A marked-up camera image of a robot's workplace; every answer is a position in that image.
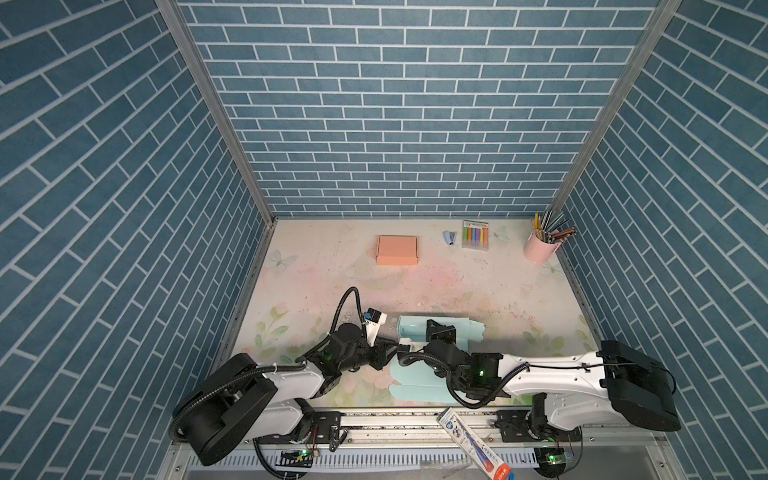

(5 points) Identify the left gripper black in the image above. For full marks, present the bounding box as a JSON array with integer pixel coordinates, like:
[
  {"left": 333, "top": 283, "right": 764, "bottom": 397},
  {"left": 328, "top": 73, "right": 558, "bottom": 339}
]
[{"left": 338, "top": 336, "right": 402, "bottom": 375}]

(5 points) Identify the light blue cardboard box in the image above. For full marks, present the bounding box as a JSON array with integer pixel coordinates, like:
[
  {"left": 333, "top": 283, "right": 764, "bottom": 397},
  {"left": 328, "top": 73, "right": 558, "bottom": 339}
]
[{"left": 388, "top": 314, "right": 486, "bottom": 404}]

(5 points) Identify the pink cardboard box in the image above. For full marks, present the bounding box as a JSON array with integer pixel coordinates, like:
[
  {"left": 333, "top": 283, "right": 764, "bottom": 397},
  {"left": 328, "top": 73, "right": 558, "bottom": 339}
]
[{"left": 376, "top": 235, "right": 419, "bottom": 266}]

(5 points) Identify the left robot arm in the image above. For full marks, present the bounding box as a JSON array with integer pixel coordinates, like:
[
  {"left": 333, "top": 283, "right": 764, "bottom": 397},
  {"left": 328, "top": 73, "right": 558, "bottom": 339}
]
[{"left": 168, "top": 308, "right": 398, "bottom": 466}]

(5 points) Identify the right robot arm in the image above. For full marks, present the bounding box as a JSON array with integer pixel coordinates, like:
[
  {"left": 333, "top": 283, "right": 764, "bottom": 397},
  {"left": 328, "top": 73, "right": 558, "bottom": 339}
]
[{"left": 397, "top": 320, "right": 682, "bottom": 438}]

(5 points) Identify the toothpaste tube box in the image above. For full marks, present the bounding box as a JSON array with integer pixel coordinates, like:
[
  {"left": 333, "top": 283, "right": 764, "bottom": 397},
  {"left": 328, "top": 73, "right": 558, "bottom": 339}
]
[{"left": 437, "top": 408, "right": 515, "bottom": 480}]

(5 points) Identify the pink pencil cup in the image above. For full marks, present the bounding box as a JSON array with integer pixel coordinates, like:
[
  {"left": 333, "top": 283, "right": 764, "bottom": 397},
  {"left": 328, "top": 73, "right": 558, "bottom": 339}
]
[{"left": 523, "top": 233, "right": 562, "bottom": 265}]

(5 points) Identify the coloured marker pack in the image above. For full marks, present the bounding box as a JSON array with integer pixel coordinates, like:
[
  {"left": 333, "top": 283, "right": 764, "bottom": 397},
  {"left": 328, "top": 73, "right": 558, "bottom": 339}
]
[{"left": 462, "top": 220, "right": 489, "bottom": 251}]

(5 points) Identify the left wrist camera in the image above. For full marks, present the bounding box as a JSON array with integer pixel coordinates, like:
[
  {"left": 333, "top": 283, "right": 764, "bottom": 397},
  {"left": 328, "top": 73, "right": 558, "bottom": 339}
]
[{"left": 363, "top": 308, "right": 387, "bottom": 347}]

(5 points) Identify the aluminium mounting rail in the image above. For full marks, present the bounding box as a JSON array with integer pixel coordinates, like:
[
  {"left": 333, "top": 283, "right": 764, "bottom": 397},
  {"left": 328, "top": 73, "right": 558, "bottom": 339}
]
[{"left": 159, "top": 407, "right": 684, "bottom": 479}]

